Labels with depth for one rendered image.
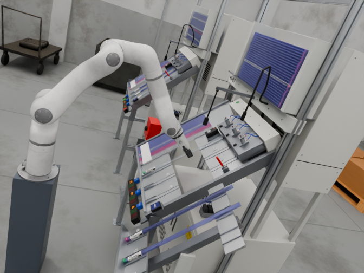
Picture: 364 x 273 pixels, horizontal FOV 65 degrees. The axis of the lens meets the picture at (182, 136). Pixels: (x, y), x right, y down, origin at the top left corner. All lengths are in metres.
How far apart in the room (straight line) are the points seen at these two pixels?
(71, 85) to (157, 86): 0.39
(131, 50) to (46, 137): 0.57
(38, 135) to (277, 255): 1.50
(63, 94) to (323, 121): 1.19
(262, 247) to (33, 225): 1.28
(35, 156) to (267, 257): 1.43
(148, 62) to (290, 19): 5.72
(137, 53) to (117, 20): 4.76
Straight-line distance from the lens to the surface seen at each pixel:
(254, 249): 1.86
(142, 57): 1.36
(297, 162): 1.55
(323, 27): 7.32
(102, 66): 1.30
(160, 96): 1.43
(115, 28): 6.13
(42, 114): 1.38
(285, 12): 6.84
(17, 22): 6.48
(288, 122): 1.36
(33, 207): 1.69
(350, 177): 4.70
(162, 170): 1.67
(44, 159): 1.55
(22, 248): 1.90
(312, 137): 1.52
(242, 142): 1.46
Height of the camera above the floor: 1.66
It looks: 23 degrees down
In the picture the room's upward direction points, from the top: 19 degrees clockwise
